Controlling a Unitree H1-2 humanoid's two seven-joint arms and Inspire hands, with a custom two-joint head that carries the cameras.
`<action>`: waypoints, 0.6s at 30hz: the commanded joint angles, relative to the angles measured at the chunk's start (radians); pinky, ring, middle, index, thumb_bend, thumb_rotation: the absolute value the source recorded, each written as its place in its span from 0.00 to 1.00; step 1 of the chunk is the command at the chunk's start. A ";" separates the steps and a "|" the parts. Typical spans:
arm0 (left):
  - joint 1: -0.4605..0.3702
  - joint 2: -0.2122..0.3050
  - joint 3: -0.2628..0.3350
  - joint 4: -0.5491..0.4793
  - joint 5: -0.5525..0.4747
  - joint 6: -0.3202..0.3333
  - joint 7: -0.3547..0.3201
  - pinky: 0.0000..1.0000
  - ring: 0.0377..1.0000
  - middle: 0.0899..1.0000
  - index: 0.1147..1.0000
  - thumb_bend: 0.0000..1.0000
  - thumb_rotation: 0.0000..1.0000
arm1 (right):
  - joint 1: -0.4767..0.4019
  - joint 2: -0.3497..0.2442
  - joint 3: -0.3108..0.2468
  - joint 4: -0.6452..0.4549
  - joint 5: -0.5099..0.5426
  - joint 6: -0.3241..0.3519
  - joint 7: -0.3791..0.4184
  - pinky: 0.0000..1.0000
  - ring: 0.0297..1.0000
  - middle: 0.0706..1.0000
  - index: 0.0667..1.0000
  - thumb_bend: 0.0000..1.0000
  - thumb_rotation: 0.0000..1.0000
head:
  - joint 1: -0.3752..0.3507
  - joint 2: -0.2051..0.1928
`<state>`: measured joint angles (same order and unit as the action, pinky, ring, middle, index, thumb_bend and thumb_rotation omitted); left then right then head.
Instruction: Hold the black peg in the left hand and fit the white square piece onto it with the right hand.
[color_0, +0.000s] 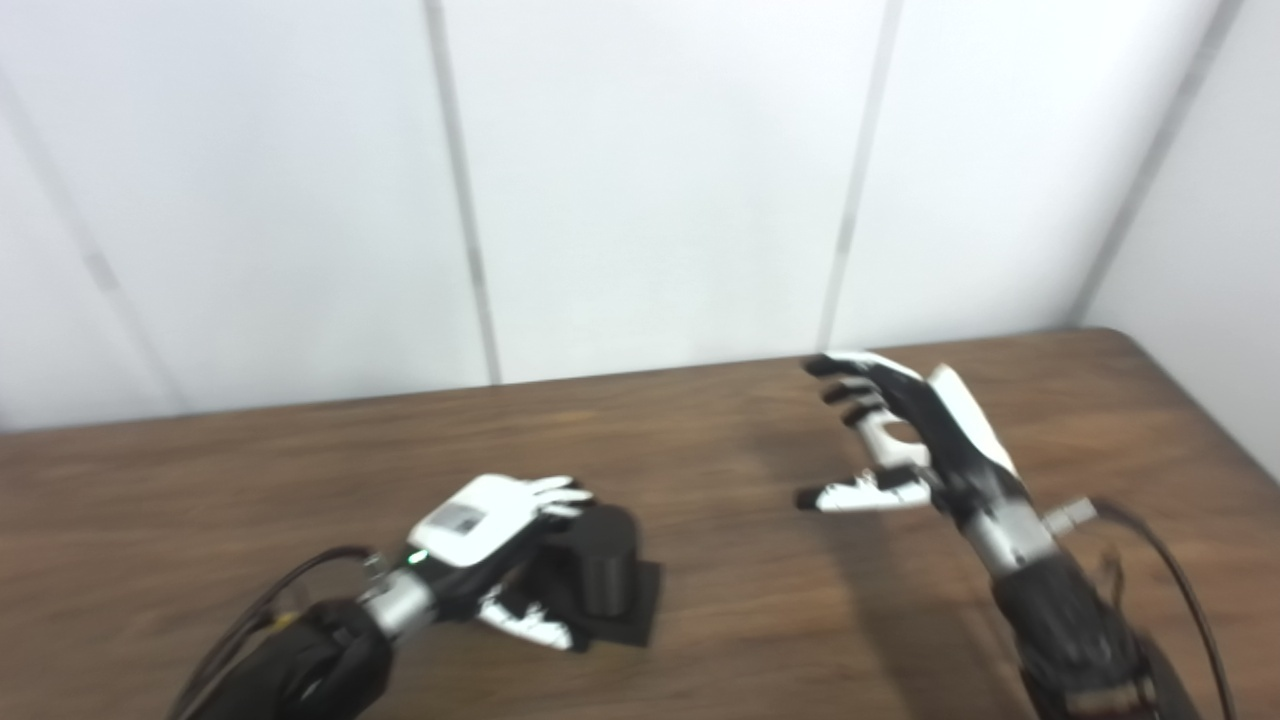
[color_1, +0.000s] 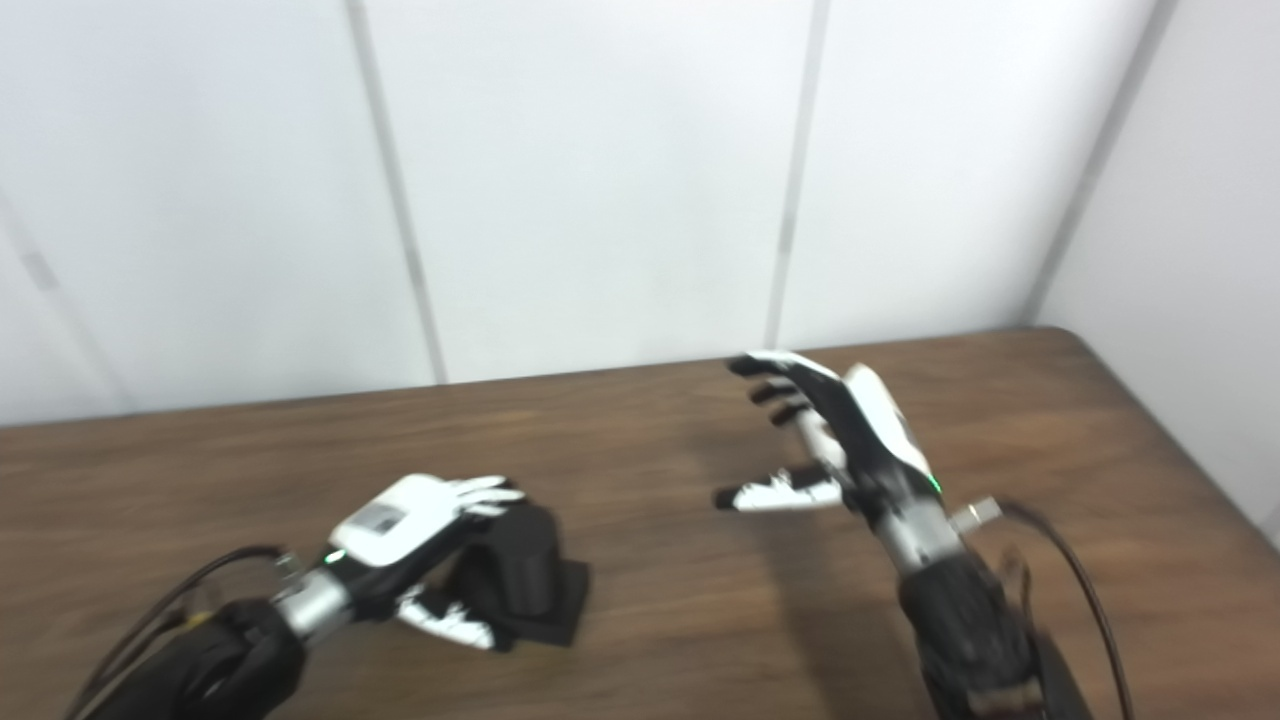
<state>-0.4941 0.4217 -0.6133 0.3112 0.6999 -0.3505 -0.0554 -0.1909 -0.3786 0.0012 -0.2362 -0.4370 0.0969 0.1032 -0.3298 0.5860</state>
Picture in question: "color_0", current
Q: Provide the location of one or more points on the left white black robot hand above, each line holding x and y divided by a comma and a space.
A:
470, 525

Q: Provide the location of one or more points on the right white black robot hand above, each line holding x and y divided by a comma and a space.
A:
950, 430

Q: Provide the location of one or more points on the white square piece with hole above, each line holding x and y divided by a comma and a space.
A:
880, 447

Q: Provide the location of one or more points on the black peg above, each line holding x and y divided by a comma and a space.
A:
605, 570

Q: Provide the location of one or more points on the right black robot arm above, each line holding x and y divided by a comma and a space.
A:
1070, 630

